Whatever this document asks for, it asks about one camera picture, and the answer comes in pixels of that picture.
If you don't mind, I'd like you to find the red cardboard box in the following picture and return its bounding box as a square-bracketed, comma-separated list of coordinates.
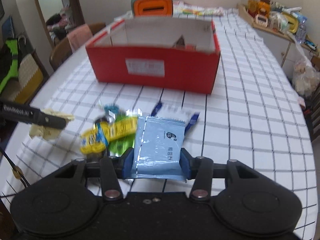
[86, 16, 221, 94]

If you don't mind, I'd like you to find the white blue snack packet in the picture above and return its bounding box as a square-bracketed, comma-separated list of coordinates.
[151, 101, 200, 135]

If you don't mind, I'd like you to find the clear plastic bag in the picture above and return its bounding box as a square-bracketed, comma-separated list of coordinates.
[292, 38, 319, 98]

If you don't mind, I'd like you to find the orange green tissue box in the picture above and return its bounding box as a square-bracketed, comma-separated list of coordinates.
[130, 0, 174, 17]

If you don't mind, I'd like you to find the green foil packet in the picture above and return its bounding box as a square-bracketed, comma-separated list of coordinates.
[108, 108, 143, 157]

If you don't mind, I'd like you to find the green black jacket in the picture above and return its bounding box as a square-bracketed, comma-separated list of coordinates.
[0, 38, 20, 92]

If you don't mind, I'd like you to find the dark brown chocolate packet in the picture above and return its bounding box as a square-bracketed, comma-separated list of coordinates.
[172, 35, 185, 49]

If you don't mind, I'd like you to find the beige snack packet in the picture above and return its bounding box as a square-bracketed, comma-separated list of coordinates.
[29, 108, 75, 141]

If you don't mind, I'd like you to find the colourful packet at table end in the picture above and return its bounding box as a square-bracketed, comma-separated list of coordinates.
[173, 0, 225, 16]

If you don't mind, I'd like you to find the pink towel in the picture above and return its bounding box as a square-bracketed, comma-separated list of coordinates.
[67, 24, 93, 53]

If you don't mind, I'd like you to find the white cabinet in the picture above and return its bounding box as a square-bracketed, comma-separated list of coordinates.
[255, 29, 297, 81]

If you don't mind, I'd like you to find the white digital timer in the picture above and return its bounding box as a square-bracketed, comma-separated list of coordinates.
[254, 14, 268, 28]

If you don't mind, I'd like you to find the wooden tray of bottles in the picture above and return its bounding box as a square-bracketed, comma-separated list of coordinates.
[237, 0, 318, 51]

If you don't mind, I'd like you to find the wooden chair with pink towel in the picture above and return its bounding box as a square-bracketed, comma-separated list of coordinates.
[49, 22, 106, 70]

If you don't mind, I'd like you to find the light blue snack packet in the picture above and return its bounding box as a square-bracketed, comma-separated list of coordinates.
[131, 116, 186, 180]

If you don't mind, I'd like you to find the yellow snack packet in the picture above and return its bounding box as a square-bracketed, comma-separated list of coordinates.
[79, 116, 139, 156]

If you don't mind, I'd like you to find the white checked tablecloth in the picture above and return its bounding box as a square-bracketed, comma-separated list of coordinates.
[6, 9, 319, 239]

